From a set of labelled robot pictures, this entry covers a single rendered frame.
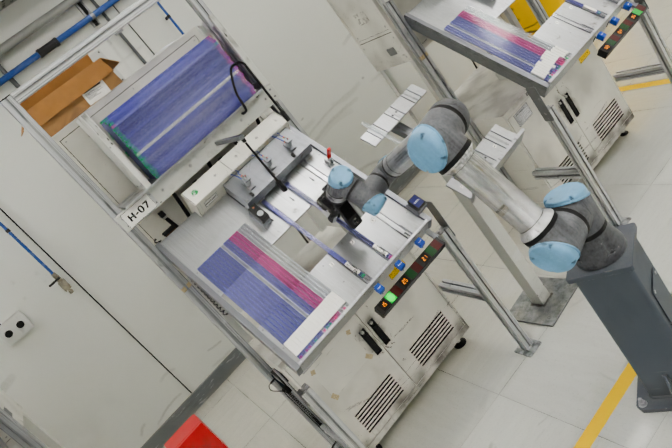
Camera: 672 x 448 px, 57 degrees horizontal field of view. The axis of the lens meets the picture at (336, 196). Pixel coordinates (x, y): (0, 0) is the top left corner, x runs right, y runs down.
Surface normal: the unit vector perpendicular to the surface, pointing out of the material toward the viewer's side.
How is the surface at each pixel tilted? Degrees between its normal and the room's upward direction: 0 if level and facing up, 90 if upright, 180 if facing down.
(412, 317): 91
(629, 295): 90
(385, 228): 43
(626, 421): 0
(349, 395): 90
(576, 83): 90
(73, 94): 80
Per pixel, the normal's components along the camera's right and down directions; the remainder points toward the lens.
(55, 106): 0.39, -0.15
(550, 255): -0.40, 0.73
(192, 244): -0.11, -0.54
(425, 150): -0.60, 0.55
